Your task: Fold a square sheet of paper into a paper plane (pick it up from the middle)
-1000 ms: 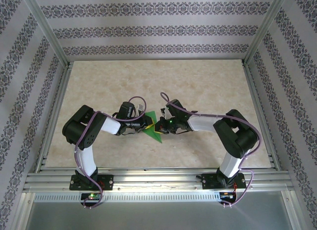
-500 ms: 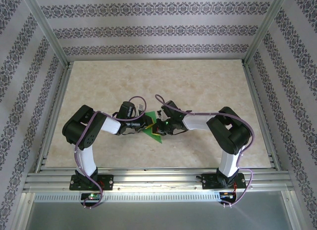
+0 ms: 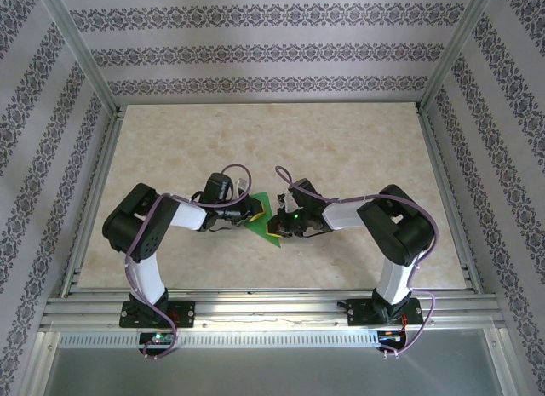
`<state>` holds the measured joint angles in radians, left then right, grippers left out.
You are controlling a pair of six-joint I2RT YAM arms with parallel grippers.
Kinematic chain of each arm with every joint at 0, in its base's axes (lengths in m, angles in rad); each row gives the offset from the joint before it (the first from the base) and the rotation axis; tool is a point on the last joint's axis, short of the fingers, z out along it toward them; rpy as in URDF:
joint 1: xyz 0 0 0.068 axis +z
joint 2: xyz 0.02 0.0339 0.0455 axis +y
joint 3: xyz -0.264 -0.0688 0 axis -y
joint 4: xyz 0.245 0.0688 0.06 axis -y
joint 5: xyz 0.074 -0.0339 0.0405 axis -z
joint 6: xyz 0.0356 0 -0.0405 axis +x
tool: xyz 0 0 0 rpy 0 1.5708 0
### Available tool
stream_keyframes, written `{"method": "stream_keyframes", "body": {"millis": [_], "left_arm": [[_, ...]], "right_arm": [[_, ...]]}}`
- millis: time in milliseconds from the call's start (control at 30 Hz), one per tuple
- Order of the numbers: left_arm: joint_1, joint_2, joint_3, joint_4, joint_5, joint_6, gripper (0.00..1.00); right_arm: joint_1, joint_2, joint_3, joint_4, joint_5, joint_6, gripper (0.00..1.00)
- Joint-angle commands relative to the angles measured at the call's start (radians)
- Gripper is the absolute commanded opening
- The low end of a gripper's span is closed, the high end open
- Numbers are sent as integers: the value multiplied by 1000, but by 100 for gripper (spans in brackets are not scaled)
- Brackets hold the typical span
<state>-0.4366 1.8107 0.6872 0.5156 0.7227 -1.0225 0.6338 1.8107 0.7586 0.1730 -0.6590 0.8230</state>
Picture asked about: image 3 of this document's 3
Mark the long aluminium mounting rail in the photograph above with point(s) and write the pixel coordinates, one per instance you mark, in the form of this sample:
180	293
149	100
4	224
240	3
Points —
272	317

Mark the grey metal panel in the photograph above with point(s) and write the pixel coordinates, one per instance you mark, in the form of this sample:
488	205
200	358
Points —
272	374

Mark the green paper sheet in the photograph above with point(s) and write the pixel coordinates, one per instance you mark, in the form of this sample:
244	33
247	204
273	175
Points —
259	233

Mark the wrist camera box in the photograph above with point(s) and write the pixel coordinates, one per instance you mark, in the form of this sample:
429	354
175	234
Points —
242	185
288	202

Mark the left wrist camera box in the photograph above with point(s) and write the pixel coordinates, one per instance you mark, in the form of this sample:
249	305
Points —
242	185

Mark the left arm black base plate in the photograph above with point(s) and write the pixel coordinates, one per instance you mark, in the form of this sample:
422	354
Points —
185	313

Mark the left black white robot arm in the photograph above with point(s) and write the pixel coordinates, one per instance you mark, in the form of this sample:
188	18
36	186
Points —
136	225

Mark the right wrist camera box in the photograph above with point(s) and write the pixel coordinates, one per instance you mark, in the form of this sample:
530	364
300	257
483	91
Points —
288	202

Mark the aluminium frame post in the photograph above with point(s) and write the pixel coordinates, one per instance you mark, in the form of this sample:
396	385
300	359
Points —
78	47
456	47

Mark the aluminium side rail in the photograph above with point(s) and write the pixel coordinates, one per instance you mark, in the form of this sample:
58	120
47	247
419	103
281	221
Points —
439	174
102	174

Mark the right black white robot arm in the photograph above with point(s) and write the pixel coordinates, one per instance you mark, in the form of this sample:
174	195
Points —
396	230

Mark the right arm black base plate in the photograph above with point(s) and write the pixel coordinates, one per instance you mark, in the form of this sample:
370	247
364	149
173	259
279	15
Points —
362	315

